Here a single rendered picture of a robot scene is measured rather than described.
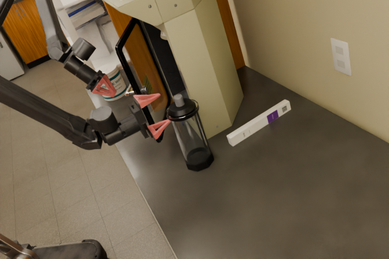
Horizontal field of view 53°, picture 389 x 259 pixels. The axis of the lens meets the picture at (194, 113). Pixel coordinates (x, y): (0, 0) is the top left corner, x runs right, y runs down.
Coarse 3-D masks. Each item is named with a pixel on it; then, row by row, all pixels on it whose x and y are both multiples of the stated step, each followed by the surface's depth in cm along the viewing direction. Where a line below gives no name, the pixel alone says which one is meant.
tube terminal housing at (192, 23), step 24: (168, 0) 119; (192, 0) 123; (168, 24) 122; (192, 24) 125; (216, 24) 140; (192, 48) 129; (216, 48) 139; (192, 72) 132; (216, 72) 137; (192, 96) 136; (216, 96) 140; (240, 96) 159; (216, 120) 144
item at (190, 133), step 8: (192, 112) 120; (184, 120) 121; (192, 120) 122; (176, 128) 124; (184, 128) 123; (192, 128) 124; (200, 128) 126; (184, 136) 125; (192, 136) 125; (200, 136) 127; (184, 144) 127; (192, 144) 126; (200, 144) 127; (184, 152) 130; (192, 152) 128; (200, 152) 129; (208, 152) 131; (192, 160) 130; (200, 160) 130
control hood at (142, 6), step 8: (104, 0) 128; (112, 0) 123; (128, 0) 117; (136, 0) 115; (144, 0) 116; (152, 0) 117; (120, 8) 114; (128, 8) 115; (136, 8) 116; (144, 8) 117; (152, 8) 118; (136, 16) 117; (144, 16) 118; (152, 16) 119; (160, 16) 120; (152, 24) 120
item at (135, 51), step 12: (132, 36) 139; (132, 48) 136; (144, 48) 149; (120, 60) 125; (132, 60) 134; (144, 60) 146; (132, 72) 131; (144, 72) 143; (156, 72) 157; (132, 84) 130; (144, 84) 140; (156, 84) 154; (156, 108) 148; (156, 120) 145
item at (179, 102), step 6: (180, 96) 122; (174, 102) 126; (180, 102) 122; (186, 102) 124; (192, 102) 123; (168, 108) 125; (174, 108) 123; (180, 108) 122; (186, 108) 121; (192, 108) 122; (174, 114) 121; (180, 114) 120
